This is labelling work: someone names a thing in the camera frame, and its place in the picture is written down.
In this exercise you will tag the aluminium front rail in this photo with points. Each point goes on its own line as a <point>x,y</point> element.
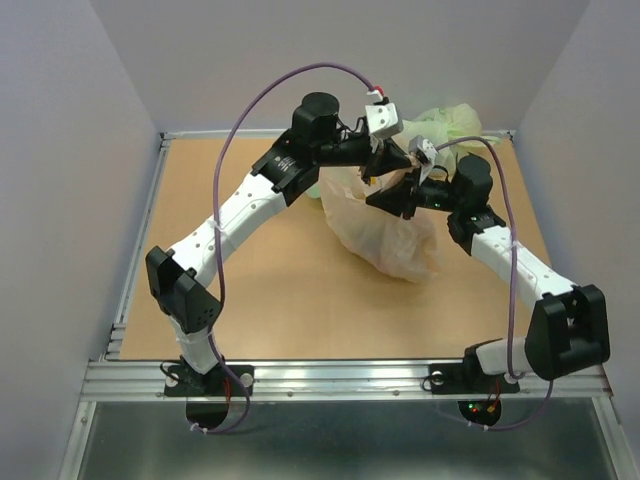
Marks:
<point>274,381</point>

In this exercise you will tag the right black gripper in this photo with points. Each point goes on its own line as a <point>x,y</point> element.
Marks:
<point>402,199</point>

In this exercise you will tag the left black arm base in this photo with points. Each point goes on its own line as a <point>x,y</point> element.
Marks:
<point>216,403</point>

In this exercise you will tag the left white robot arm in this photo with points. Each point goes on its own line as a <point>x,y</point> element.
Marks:
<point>180,276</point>

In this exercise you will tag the light green fruit plate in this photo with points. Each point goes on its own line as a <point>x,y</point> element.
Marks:
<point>314,192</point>

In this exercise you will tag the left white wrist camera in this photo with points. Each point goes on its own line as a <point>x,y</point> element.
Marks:
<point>383,120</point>

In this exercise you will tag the banana print plastic bag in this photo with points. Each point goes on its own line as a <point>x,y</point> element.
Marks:
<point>400,248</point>

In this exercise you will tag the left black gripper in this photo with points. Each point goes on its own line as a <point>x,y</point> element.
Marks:
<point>388,158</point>

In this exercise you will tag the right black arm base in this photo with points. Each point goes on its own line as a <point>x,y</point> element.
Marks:
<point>482,403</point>

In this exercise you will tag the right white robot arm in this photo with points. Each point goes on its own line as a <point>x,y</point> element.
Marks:
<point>568,329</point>

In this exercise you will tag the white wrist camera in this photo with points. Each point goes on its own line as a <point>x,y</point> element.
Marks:
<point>383,120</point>
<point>425,153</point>

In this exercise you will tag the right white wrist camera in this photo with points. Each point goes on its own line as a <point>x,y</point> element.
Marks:
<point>425,153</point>

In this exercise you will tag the tied green plastic bag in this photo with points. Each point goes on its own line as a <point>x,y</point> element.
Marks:
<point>441,125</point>

